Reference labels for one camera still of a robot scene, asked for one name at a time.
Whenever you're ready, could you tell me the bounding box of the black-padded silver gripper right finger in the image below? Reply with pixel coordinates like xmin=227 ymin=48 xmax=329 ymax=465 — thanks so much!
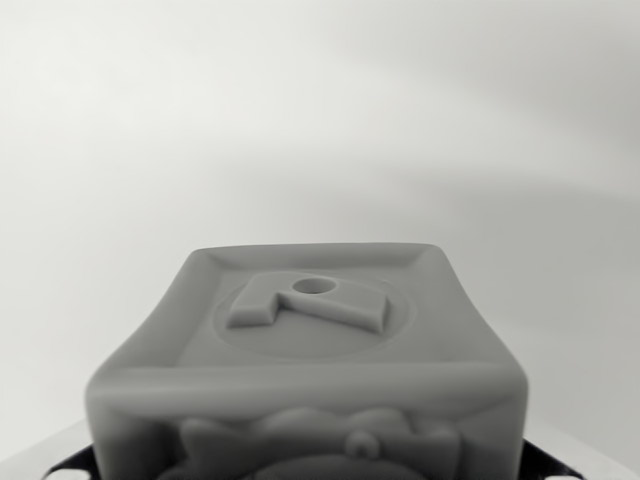
xmin=521 ymin=415 xmax=640 ymax=480

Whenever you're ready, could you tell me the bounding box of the grey embossed toy cube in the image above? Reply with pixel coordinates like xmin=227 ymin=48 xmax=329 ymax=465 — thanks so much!
xmin=84 ymin=242 xmax=531 ymax=480

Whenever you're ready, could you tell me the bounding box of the black-padded silver gripper left finger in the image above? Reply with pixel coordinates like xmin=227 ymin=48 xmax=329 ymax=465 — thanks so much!
xmin=0 ymin=419 xmax=100 ymax=480

